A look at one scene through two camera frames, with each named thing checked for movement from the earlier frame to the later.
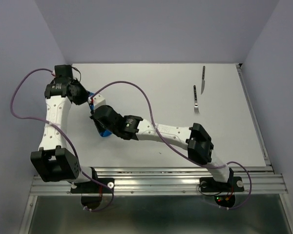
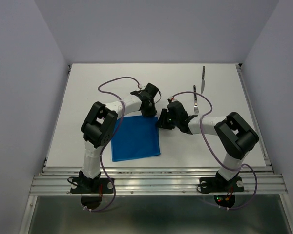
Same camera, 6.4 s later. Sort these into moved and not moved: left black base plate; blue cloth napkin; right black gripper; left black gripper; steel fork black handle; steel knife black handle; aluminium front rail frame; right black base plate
Moved: blue cloth napkin; right black gripper; left black gripper
Not moved: aluminium front rail frame; steel fork black handle; right black base plate; steel knife black handle; left black base plate
